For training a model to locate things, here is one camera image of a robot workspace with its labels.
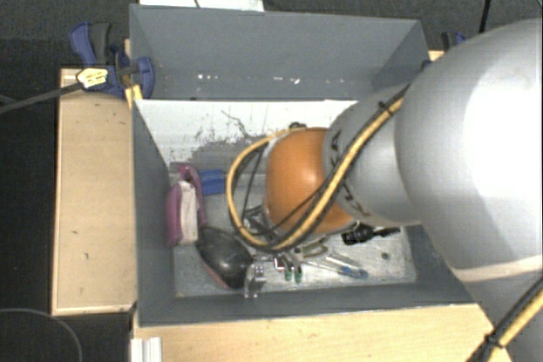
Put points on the black and red oval thing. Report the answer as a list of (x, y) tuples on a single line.
[(225, 256)]

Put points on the grey metal bin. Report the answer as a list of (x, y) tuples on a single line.
[(271, 55)]

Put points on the purple and white packet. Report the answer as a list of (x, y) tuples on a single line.
[(184, 207)]

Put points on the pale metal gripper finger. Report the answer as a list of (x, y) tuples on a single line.
[(250, 288), (261, 275)]

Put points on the black cylinder on white bracket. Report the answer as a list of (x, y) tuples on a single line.
[(360, 235)]

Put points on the pale wood board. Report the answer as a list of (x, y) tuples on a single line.
[(95, 199)]

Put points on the blue sponge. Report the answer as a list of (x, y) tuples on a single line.
[(212, 181)]

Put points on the clear blue pen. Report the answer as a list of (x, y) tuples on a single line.
[(345, 269)]

